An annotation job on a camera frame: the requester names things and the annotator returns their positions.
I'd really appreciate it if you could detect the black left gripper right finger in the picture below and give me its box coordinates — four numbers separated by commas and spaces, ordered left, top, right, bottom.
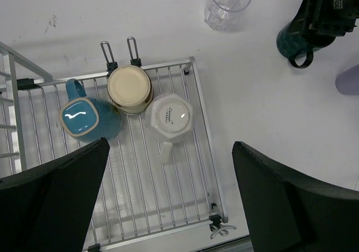
232, 141, 358, 251

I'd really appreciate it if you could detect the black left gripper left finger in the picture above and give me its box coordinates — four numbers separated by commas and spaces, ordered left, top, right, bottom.
1, 138, 110, 251

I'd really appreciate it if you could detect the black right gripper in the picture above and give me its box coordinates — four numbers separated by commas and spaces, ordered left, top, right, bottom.
291, 0, 358, 36

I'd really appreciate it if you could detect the dark green mug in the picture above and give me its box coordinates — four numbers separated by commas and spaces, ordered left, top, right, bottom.
276, 22, 335, 69

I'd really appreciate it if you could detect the blue floral mug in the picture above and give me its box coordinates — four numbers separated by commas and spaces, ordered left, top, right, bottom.
59, 79, 122, 143

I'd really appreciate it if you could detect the cream tumbler with brown band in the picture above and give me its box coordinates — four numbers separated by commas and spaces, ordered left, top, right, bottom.
107, 65, 154, 115

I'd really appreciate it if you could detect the white ceramic mug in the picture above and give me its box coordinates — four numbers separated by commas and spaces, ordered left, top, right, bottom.
145, 93, 195, 165

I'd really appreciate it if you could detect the lavender plastic cup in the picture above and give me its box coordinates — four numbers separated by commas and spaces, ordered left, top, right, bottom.
335, 65, 359, 95

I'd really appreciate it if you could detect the clear glass tumbler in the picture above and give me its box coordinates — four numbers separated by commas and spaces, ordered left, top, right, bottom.
204, 0, 252, 33

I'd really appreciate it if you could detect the white wire dish rack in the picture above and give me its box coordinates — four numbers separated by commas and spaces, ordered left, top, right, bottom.
1, 44, 235, 251

